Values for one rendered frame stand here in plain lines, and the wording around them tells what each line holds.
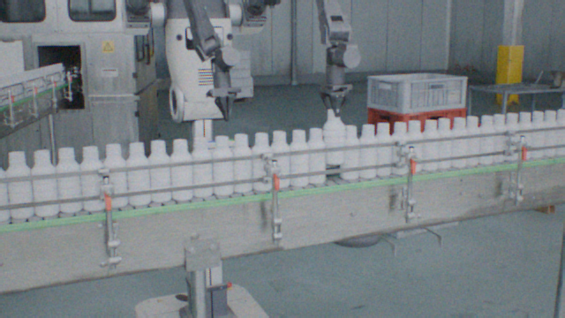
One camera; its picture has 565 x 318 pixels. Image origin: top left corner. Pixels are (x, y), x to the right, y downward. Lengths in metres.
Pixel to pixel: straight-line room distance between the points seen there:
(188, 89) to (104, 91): 3.13
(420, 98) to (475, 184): 2.09
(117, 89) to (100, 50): 0.36
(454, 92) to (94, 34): 2.97
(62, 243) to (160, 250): 0.25
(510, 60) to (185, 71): 9.89
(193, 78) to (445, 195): 0.98
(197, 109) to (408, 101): 2.10
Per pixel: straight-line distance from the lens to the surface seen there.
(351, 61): 1.69
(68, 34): 5.35
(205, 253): 1.68
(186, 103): 2.21
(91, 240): 1.61
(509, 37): 11.79
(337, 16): 1.78
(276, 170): 1.62
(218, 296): 2.48
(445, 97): 4.30
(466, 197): 2.09
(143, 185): 1.61
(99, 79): 5.30
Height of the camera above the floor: 1.47
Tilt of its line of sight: 13 degrees down
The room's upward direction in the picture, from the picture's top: straight up
